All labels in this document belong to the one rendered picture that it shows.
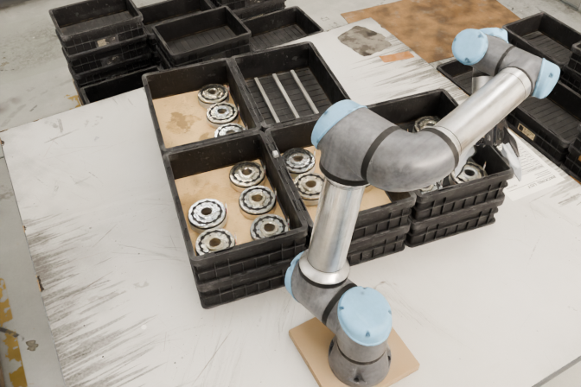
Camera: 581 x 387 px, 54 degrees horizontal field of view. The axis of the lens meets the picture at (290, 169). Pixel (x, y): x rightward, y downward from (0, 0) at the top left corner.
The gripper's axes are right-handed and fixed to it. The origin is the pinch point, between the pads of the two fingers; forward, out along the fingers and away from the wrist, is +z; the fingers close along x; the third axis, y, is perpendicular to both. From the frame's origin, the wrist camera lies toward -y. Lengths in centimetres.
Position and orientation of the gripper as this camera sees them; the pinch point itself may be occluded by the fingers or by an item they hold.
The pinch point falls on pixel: (488, 180)
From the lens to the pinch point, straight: 144.5
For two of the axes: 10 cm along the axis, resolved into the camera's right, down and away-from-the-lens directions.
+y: -5.6, 0.3, -8.3
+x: 8.3, 0.5, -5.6
